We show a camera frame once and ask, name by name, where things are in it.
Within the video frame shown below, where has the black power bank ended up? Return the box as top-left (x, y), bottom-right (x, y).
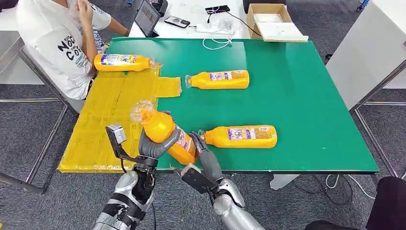
top-left (204, 4), bottom-right (232, 14)

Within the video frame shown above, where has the white table with steel legs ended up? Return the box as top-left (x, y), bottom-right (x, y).
top-left (326, 0), bottom-right (406, 179)

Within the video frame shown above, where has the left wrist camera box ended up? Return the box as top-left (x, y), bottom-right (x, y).
top-left (105, 124), bottom-right (158, 166)

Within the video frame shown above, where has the black chair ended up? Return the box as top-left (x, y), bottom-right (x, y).
top-left (304, 176), bottom-right (406, 230)

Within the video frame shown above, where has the yellow sheet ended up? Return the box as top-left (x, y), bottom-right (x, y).
top-left (57, 65), bottom-right (183, 174)

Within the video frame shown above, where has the black device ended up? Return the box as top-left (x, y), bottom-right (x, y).
top-left (149, 0), bottom-right (169, 17)

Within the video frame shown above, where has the black smartphone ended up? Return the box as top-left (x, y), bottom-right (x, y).
top-left (164, 15), bottom-right (192, 29)

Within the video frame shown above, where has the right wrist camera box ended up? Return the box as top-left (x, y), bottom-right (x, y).
top-left (174, 163), bottom-right (220, 195)

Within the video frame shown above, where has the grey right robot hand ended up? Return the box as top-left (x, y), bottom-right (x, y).
top-left (189, 131), bottom-right (225, 182)

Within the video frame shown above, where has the white box lid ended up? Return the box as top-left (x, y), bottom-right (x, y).
top-left (259, 21), bottom-right (309, 43)

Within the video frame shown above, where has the white floor cable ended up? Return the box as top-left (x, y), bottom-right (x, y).
top-left (325, 173), bottom-right (377, 200)

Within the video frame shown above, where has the green mat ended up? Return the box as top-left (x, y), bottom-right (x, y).
top-left (106, 36), bottom-right (380, 175)

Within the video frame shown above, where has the cardboard box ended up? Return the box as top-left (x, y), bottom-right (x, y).
top-left (246, 3), bottom-right (309, 43)

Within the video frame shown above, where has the white table foot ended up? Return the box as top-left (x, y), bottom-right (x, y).
top-left (270, 173), bottom-right (301, 191)

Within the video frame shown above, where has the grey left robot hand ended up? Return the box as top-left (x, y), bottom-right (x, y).
top-left (138, 110), bottom-right (182, 160)

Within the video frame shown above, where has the black tablet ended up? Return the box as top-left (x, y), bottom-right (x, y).
top-left (133, 0), bottom-right (162, 38)

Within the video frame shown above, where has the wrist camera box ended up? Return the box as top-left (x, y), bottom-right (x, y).
top-left (105, 124), bottom-right (158, 166)
top-left (174, 163), bottom-right (220, 195)

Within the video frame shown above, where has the orange drink bottle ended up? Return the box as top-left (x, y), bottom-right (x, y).
top-left (185, 69), bottom-right (250, 90)
top-left (198, 125), bottom-right (278, 149)
top-left (93, 53), bottom-right (157, 73)
top-left (130, 100), bottom-right (200, 166)

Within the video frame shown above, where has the white power strip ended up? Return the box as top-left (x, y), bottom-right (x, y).
top-left (196, 15), bottom-right (236, 35)

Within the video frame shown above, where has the steel frame table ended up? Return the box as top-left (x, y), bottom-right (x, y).
top-left (0, 30), bottom-right (69, 195)

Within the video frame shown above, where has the person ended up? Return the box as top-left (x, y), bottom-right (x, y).
top-left (15, 0), bottom-right (131, 101)

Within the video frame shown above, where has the black floor cable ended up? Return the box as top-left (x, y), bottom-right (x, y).
top-left (291, 174), bottom-right (355, 207)

